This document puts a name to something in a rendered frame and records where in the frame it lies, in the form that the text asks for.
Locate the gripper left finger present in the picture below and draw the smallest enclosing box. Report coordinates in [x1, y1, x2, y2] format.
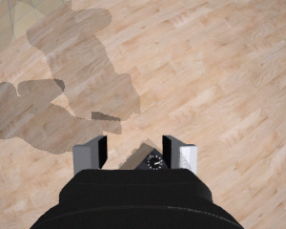
[72, 135, 108, 175]

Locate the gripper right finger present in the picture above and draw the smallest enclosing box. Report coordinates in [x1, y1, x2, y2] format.
[162, 135, 197, 175]

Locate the black knob box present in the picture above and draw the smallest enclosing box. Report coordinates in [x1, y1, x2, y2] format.
[135, 148, 169, 170]

